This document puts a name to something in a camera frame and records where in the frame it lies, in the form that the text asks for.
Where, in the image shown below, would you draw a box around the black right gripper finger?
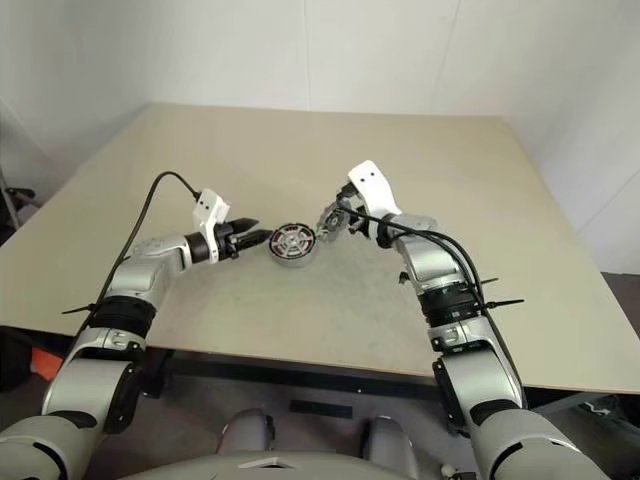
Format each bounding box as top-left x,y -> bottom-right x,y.
314,195 -> 352,227
324,219 -> 354,243

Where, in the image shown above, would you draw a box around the grey robot torso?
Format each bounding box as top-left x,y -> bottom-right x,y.
94,451 -> 441,480

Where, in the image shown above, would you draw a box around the black rectangular label plate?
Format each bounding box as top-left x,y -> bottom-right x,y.
289,399 -> 354,421

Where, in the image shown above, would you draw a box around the black table frame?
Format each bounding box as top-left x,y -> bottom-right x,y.
139,348 -> 437,402

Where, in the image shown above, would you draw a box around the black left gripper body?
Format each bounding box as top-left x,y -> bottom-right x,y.
214,222 -> 245,263

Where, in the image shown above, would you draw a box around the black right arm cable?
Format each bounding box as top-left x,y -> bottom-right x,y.
339,204 -> 506,351

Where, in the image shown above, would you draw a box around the black rotor wheel silver spokes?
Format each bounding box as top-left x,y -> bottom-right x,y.
272,224 -> 315,257

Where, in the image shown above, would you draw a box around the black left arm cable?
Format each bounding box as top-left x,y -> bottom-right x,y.
69,171 -> 204,346

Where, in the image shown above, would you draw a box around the motor stator housing copper coils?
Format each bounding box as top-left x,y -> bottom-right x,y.
268,222 -> 320,270

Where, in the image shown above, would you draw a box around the grey metal floor clutter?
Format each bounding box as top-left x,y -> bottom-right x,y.
529,391 -> 640,432

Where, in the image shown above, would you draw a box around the silver motor cover with circuit board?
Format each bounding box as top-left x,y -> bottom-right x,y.
313,204 -> 348,245

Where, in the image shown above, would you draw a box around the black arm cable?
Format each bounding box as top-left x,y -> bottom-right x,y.
69,171 -> 204,346
339,204 -> 506,351

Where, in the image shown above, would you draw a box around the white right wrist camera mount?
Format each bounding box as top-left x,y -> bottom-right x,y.
347,159 -> 404,237

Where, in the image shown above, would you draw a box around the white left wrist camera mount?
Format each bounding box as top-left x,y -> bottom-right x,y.
192,187 -> 232,265

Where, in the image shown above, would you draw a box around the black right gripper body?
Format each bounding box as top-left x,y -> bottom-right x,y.
336,180 -> 370,236

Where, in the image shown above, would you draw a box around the black chair base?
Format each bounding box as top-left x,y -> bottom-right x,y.
0,183 -> 38,237

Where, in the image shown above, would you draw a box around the orange object on floor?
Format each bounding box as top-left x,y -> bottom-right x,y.
29,348 -> 69,385

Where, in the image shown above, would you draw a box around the grey rounded robot leg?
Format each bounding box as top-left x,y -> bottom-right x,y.
221,408 -> 278,459
366,414 -> 421,466

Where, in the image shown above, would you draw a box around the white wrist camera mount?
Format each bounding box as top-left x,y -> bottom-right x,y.
347,159 -> 404,237
192,187 -> 232,265

